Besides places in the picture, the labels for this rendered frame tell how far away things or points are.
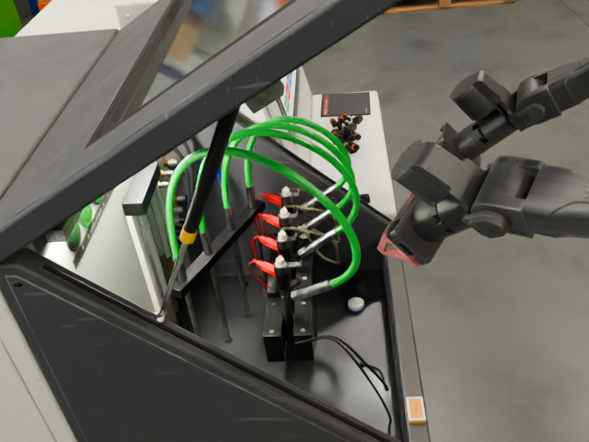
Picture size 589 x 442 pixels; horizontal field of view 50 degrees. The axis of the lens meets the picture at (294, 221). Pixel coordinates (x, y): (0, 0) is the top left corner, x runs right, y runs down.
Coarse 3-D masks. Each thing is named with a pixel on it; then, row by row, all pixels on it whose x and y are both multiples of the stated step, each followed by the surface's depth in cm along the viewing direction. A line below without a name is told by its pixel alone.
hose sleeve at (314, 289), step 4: (328, 280) 109; (316, 284) 111; (320, 284) 110; (324, 284) 109; (328, 284) 109; (304, 288) 113; (308, 288) 112; (312, 288) 111; (316, 288) 111; (320, 288) 110; (324, 288) 109; (328, 288) 109; (332, 288) 109; (300, 292) 113; (304, 292) 113; (308, 292) 112; (312, 292) 112; (316, 292) 111; (320, 292) 111; (300, 296) 114; (304, 296) 113; (308, 296) 113
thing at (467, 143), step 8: (440, 128) 119; (448, 128) 118; (472, 128) 114; (440, 136) 116; (448, 136) 116; (456, 136) 116; (464, 136) 115; (472, 136) 113; (480, 136) 113; (448, 144) 115; (456, 144) 116; (464, 144) 115; (472, 144) 114; (480, 144) 113; (488, 144) 113; (456, 152) 115; (464, 152) 115; (472, 152) 115; (480, 152) 115; (472, 160) 118; (480, 160) 120
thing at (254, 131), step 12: (240, 132) 115; (252, 132) 115; (264, 132) 114; (276, 132) 115; (300, 144) 116; (312, 144) 116; (324, 156) 117; (336, 168) 119; (348, 180) 120; (204, 228) 128; (336, 228) 128; (204, 240) 130; (324, 240) 129; (204, 252) 132; (300, 252) 131; (312, 252) 131
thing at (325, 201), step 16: (192, 160) 105; (256, 160) 99; (272, 160) 99; (176, 176) 109; (288, 176) 98; (320, 192) 98; (336, 208) 99; (176, 240) 121; (352, 240) 101; (176, 256) 122; (352, 256) 103; (352, 272) 105
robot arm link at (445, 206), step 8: (448, 200) 76; (440, 208) 78; (448, 208) 76; (456, 208) 75; (440, 216) 78; (448, 216) 77; (456, 216) 76; (448, 224) 78; (456, 224) 77; (464, 224) 76
